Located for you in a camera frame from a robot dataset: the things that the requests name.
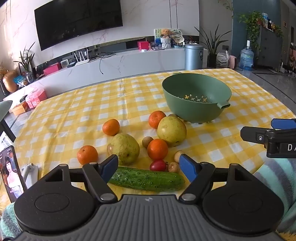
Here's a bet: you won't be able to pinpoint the red cherry tomato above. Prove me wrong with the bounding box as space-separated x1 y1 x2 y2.
150 160 167 172

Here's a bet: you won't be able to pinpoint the brown kiwi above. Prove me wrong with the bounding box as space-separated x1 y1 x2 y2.
142 136 154 148

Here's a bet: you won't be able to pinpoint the green plant in glass vase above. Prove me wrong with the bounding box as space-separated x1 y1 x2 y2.
13 42 36 80

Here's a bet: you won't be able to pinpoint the white plastic bag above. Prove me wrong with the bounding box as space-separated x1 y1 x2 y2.
216 51 229 68

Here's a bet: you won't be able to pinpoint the blue-grey trash can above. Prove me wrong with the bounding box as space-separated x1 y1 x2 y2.
184 43 204 70

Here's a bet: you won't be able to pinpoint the black cable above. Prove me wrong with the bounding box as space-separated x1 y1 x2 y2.
89 52 116 75

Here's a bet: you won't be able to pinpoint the smartphone with lit screen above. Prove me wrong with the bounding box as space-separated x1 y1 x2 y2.
0 145 25 203

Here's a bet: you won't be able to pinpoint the blue snack packet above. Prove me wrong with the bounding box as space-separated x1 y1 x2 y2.
14 75 29 87

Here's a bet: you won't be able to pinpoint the blue picture card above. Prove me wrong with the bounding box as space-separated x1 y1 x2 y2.
154 29 163 47

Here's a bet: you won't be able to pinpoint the round paper fan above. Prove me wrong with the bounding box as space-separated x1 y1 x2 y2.
171 28 185 44

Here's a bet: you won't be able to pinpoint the green colander bowl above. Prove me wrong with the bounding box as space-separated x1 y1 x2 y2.
162 72 232 123

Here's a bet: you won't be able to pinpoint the copper round vase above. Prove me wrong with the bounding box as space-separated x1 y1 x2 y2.
2 70 20 93

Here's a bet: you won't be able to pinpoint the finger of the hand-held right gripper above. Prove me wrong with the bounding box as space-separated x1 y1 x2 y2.
240 126 266 144
271 119 296 130

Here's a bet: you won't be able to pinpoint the yellow checked tablecloth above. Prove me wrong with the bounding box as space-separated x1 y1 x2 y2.
14 68 296 186

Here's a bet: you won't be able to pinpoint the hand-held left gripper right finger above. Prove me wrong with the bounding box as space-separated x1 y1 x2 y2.
179 154 253 202

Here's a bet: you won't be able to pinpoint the hanging green vine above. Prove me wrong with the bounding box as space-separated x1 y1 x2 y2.
217 0 235 18

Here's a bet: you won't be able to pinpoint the green cucumber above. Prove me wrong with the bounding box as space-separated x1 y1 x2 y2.
108 166 186 192

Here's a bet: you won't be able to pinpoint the orange cardboard box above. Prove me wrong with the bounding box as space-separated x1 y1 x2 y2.
11 101 29 116

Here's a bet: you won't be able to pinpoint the pink storage boxes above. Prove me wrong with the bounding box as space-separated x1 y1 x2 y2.
25 89 48 109

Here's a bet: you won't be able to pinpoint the white router with antennas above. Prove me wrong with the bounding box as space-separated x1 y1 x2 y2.
74 49 91 66

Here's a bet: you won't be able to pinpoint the black curved television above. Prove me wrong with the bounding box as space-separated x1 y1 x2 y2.
34 0 123 51

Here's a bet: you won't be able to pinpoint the potted snake plant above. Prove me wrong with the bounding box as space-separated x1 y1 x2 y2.
194 24 232 68

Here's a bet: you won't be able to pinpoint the grey drawer cabinet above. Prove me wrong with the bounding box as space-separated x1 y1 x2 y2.
257 24 284 69

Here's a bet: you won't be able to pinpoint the white phone stand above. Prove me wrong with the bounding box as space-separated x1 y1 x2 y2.
21 163 40 189

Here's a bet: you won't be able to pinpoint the green padded chair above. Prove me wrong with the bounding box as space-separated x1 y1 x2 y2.
0 101 16 145

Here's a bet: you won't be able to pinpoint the orange mandarin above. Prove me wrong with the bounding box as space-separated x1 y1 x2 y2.
102 119 120 136
77 145 99 165
147 139 169 161
148 111 167 129

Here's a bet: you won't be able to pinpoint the trailing ivy plant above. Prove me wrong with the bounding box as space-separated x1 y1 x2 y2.
236 10 265 47

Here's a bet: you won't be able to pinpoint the yellow-green pear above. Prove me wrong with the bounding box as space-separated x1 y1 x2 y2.
157 116 187 147
109 133 140 166

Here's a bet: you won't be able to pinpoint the white marble media console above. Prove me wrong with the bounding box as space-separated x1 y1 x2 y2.
3 47 210 105

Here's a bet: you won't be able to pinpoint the pink box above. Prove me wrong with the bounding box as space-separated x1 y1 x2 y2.
43 63 62 75

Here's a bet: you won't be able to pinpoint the blue water jug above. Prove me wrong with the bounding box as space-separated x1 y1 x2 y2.
239 40 254 71

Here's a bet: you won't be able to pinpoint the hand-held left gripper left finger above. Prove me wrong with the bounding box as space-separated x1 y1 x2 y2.
44 154 119 203

